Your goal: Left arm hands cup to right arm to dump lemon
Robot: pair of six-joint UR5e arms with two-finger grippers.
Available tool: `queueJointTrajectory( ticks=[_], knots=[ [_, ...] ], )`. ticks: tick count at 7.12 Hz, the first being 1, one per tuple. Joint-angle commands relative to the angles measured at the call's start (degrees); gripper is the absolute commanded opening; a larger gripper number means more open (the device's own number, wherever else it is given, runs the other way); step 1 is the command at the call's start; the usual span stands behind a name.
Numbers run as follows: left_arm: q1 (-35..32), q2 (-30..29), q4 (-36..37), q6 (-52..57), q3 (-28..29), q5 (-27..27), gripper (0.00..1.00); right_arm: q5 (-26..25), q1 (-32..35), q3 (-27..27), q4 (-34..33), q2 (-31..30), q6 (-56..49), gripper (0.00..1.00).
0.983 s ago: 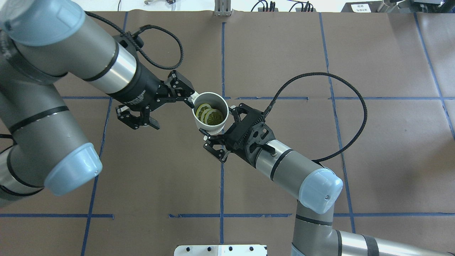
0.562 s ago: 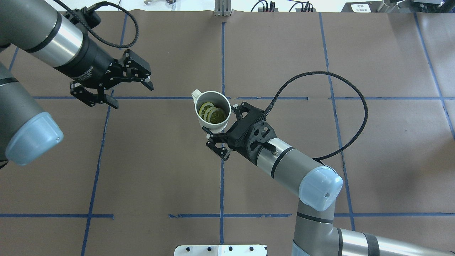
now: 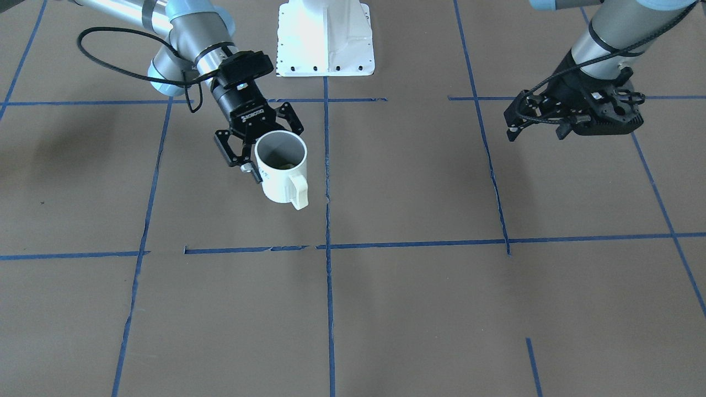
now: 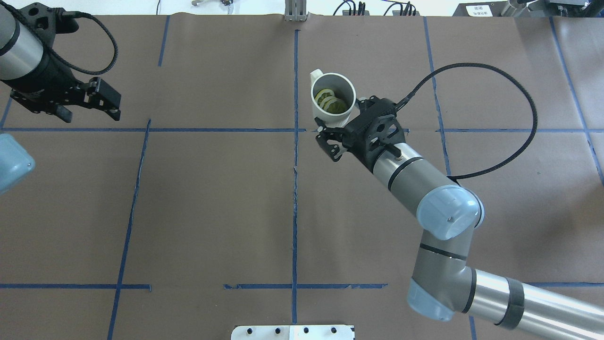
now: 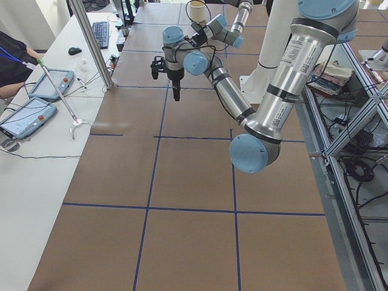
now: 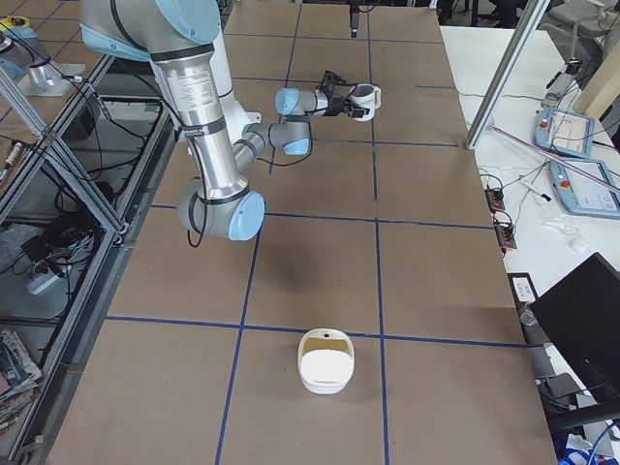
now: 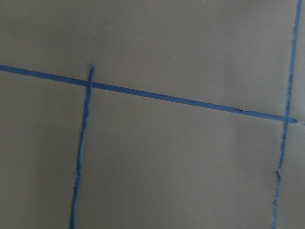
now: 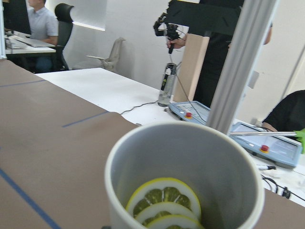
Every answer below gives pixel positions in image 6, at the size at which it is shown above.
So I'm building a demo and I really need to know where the white ribbed HOME mug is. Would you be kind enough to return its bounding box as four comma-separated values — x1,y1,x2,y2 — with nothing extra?
350,83,382,122

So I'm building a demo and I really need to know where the black connector block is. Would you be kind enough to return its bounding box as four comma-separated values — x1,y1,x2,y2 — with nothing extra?
493,219,517,254
484,187,506,213

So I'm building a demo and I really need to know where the lower teach pendant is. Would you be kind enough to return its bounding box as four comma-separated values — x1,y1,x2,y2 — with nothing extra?
549,158,619,219

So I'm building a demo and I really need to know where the teach pendant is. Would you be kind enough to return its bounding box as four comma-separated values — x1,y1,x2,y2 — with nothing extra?
549,158,619,219
534,108,595,159

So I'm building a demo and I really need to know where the diagonal aluminium frame beam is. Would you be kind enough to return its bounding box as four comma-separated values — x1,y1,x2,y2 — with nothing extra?
465,0,550,150

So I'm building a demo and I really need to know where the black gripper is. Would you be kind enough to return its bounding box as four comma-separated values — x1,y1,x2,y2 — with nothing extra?
321,71,366,118

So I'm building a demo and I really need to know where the black box with white label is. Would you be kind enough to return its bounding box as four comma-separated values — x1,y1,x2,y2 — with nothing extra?
508,272,538,304

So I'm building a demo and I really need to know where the left black connector block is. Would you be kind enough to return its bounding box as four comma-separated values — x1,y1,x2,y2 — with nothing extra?
493,219,517,254

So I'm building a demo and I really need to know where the right black connector block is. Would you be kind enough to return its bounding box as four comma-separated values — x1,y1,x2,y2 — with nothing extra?
484,187,506,213

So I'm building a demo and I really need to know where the black Huawei monitor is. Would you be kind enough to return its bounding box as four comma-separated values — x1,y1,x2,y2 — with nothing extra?
531,252,619,402

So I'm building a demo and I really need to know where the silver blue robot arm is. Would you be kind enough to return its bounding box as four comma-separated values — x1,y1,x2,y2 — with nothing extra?
80,0,381,241

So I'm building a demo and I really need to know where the upper teach pendant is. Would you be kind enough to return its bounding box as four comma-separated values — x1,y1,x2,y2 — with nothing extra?
534,108,595,159

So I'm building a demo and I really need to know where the white basket container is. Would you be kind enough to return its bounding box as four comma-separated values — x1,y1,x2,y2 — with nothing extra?
297,328,355,395

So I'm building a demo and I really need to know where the grey robot arm base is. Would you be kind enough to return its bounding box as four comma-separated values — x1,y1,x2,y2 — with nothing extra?
1,26,85,97

